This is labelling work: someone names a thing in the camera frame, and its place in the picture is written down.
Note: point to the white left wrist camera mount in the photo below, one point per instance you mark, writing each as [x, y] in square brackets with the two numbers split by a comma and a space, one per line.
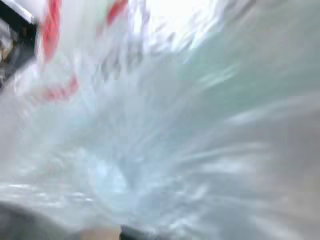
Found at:
[21, 10]

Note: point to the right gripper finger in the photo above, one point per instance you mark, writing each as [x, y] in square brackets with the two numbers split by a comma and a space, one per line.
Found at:
[136, 233]

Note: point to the white red-printed plastic bag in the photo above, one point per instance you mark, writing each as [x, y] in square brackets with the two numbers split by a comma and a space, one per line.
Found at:
[160, 125]

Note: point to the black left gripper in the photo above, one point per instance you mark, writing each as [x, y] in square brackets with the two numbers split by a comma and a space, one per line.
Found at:
[17, 52]

